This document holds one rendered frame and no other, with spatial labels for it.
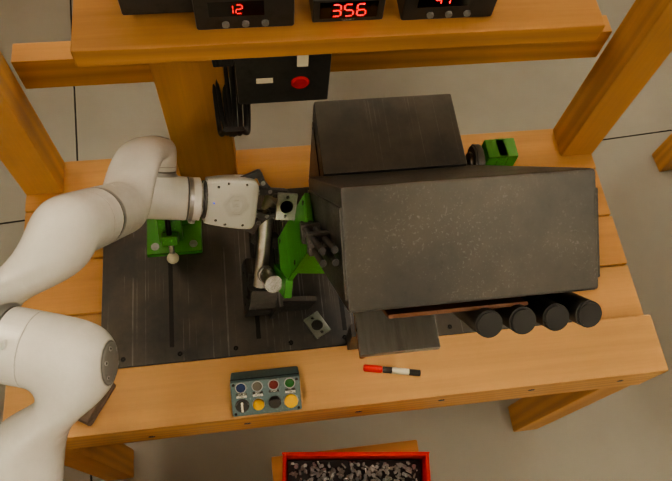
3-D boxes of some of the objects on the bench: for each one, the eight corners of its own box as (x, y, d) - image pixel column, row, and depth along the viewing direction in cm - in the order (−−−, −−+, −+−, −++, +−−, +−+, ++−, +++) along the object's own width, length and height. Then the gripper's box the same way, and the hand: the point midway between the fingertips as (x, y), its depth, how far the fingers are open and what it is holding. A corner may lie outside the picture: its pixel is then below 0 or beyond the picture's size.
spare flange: (330, 330, 156) (330, 329, 155) (316, 339, 155) (316, 338, 154) (317, 311, 158) (317, 310, 157) (303, 320, 156) (303, 319, 156)
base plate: (569, 324, 163) (572, 321, 161) (102, 372, 150) (99, 369, 148) (527, 173, 180) (530, 170, 178) (106, 205, 168) (104, 201, 166)
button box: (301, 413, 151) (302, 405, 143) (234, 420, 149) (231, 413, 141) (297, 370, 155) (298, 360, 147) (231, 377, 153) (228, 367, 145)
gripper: (198, 152, 130) (290, 159, 136) (191, 232, 135) (280, 234, 141) (203, 162, 123) (299, 169, 129) (196, 245, 128) (289, 248, 135)
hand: (279, 202), depth 135 cm, fingers closed on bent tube, 3 cm apart
